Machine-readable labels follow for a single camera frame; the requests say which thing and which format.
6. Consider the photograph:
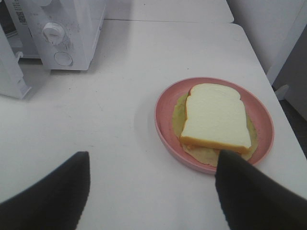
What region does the pink round plate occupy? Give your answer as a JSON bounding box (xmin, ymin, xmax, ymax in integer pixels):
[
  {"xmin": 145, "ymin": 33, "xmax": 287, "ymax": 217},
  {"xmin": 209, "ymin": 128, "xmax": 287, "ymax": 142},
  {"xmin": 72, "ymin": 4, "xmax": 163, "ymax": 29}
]
[{"xmin": 154, "ymin": 77, "xmax": 274, "ymax": 174}]

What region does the white timer knob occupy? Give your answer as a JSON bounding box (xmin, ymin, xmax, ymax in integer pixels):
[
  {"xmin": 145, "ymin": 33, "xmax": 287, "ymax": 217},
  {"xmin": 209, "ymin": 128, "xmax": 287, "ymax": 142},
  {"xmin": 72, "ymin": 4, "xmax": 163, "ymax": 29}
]
[{"xmin": 42, "ymin": 22, "xmax": 65, "ymax": 46}]

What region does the white bread sandwich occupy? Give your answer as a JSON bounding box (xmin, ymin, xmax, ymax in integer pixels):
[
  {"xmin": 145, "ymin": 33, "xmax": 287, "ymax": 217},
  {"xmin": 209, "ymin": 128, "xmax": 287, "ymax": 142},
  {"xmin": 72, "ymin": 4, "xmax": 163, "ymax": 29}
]
[{"xmin": 172, "ymin": 83, "xmax": 258, "ymax": 167}]

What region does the white microwave oven body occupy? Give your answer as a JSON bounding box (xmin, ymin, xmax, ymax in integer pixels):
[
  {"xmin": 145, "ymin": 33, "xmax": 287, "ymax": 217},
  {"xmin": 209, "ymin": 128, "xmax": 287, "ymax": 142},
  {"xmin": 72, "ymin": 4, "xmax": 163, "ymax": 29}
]
[{"xmin": 0, "ymin": 0, "xmax": 106, "ymax": 70}]

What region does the white neighbouring table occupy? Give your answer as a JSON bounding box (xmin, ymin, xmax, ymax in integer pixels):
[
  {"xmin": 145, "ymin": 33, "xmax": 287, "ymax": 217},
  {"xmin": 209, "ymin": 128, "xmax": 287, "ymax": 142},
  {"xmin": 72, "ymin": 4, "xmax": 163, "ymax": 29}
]
[{"xmin": 106, "ymin": 0, "xmax": 234, "ymax": 23}]

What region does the round white door-release button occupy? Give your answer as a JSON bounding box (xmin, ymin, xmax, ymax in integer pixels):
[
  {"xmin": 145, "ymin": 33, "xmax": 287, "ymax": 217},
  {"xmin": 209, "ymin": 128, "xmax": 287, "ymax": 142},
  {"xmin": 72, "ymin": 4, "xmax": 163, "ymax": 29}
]
[{"xmin": 54, "ymin": 52, "xmax": 72, "ymax": 66}]

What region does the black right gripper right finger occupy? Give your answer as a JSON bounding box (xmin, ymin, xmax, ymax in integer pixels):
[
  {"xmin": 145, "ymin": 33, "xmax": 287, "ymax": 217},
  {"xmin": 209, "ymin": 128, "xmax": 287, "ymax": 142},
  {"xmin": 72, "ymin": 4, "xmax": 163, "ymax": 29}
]
[{"xmin": 215, "ymin": 150, "xmax": 307, "ymax": 230}]

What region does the white microwave door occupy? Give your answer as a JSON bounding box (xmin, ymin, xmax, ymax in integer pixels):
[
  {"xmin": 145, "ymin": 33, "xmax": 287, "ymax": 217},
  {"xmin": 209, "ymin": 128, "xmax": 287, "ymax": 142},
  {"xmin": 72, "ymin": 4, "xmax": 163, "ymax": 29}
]
[{"xmin": 0, "ymin": 27, "xmax": 31, "ymax": 99}]

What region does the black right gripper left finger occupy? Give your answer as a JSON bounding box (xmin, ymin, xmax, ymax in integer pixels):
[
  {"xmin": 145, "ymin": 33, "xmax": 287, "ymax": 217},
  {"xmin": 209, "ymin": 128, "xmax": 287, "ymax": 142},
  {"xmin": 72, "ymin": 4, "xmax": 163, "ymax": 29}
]
[{"xmin": 0, "ymin": 151, "xmax": 91, "ymax": 230}]

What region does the white cabinet at right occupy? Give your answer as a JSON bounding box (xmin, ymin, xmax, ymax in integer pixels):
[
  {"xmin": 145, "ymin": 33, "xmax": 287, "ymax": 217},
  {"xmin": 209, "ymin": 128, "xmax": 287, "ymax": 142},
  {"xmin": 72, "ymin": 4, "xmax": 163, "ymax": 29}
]
[{"xmin": 267, "ymin": 1, "xmax": 307, "ymax": 119}]

